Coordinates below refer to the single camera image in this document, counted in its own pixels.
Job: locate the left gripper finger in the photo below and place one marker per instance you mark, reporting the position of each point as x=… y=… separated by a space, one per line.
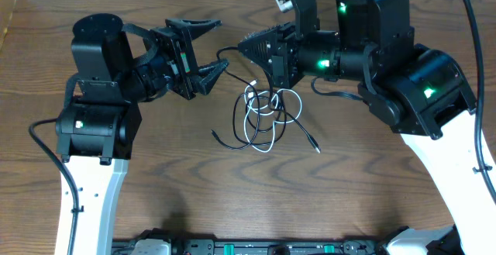
x=204 y=81
x=192 y=29

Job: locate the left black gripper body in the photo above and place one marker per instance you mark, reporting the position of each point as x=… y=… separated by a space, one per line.
x=176 y=61

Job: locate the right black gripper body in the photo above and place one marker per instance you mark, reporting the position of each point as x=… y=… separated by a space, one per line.
x=291 y=57

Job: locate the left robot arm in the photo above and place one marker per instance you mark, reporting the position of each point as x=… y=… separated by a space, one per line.
x=119 y=66

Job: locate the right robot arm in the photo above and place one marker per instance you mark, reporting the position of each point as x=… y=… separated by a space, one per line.
x=420 y=93

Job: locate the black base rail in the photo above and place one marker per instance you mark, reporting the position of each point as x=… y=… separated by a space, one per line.
x=159 y=241

